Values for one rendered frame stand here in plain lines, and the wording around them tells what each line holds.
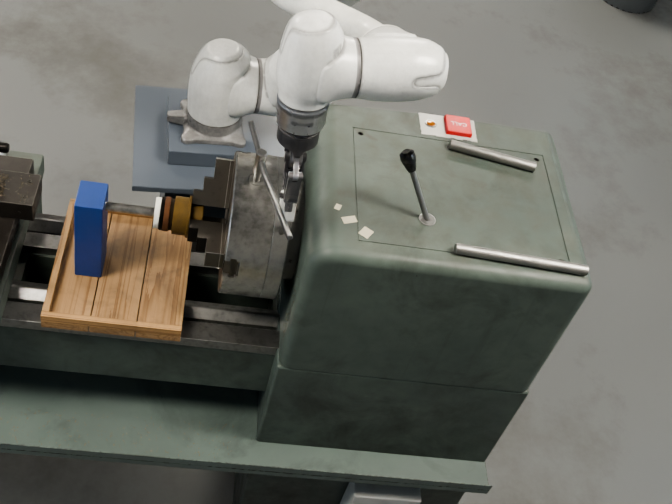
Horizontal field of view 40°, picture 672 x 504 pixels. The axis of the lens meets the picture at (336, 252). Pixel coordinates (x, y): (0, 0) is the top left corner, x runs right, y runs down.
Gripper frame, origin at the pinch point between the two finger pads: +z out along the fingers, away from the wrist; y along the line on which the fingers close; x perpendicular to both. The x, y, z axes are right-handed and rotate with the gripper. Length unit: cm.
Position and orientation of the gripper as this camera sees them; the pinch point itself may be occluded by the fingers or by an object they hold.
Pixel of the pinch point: (287, 206)
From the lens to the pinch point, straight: 175.5
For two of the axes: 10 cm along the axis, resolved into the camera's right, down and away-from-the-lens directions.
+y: 0.5, 7.2, -6.9
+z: -1.5, 6.9, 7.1
